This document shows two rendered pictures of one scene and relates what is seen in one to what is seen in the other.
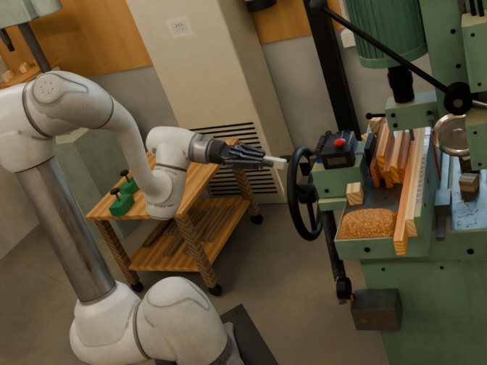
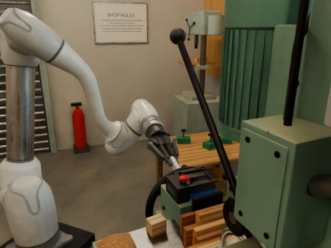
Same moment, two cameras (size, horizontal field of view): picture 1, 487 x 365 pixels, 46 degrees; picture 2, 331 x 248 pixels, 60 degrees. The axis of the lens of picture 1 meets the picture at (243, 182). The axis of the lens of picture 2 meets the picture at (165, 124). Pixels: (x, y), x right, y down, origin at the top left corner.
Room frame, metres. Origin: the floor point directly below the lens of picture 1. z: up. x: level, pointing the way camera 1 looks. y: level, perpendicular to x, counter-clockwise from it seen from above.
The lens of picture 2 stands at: (0.73, -0.65, 1.41)
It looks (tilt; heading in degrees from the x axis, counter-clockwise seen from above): 18 degrees down; 36
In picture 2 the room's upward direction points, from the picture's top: straight up
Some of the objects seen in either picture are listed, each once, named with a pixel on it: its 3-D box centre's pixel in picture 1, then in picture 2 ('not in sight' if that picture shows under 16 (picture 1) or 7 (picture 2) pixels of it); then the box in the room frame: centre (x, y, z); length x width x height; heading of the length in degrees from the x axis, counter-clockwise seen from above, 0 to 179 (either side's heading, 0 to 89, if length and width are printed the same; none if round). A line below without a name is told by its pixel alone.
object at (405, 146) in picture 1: (406, 156); (228, 234); (1.31, -0.43, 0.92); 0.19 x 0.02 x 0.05; 151
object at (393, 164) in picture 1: (398, 153); (228, 228); (1.32, -0.42, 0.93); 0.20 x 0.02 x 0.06; 151
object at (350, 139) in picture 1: (335, 148); (188, 181); (1.37, -0.27, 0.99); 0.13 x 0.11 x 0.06; 151
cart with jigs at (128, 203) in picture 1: (179, 209); (201, 169); (2.61, 0.36, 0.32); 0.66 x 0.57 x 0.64; 146
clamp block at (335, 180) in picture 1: (343, 169); (190, 202); (1.38, -0.27, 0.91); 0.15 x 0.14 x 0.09; 151
